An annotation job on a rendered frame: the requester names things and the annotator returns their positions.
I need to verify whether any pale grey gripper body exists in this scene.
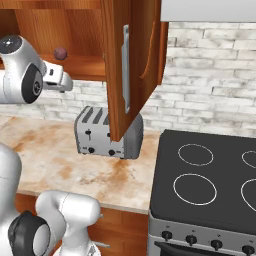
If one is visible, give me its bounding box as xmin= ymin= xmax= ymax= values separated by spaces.
xmin=42 ymin=72 xmax=74 ymax=94

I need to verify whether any wooden cabinet door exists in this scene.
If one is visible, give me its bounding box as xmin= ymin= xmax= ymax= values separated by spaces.
xmin=100 ymin=0 xmax=170 ymax=143

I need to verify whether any wooden base cabinet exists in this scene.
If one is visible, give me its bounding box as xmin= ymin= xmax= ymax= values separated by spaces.
xmin=14 ymin=192 xmax=150 ymax=256

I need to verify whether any red onion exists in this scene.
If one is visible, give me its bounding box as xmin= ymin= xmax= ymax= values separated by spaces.
xmin=53 ymin=46 xmax=69 ymax=61

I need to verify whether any silver toaster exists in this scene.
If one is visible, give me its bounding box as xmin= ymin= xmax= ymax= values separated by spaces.
xmin=74 ymin=105 xmax=145 ymax=160

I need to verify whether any grey range hood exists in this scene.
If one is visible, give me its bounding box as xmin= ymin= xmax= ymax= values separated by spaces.
xmin=160 ymin=0 xmax=256 ymax=24

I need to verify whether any black hob stove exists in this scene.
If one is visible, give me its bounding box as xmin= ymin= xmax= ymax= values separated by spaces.
xmin=146 ymin=128 xmax=256 ymax=256

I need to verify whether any black stove knob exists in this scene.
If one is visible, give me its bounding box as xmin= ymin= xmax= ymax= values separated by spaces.
xmin=185 ymin=234 xmax=198 ymax=247
xmin=242 ymin=244 xmax=256 ymax=256
xmin=161 ymin=230 xmax=173 ymax=242
xmin=210 ymin=239 xmax=224 ymax=252

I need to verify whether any open wooden wall cabinet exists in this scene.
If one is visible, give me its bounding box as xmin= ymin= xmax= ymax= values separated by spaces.
xmin=0 ymin=0 xmax=108 ymax=83

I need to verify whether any grey cabinet door handle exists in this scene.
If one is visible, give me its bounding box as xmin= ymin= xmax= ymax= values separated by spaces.
xmin=121 ymin=24 xmax=132 ymax=115

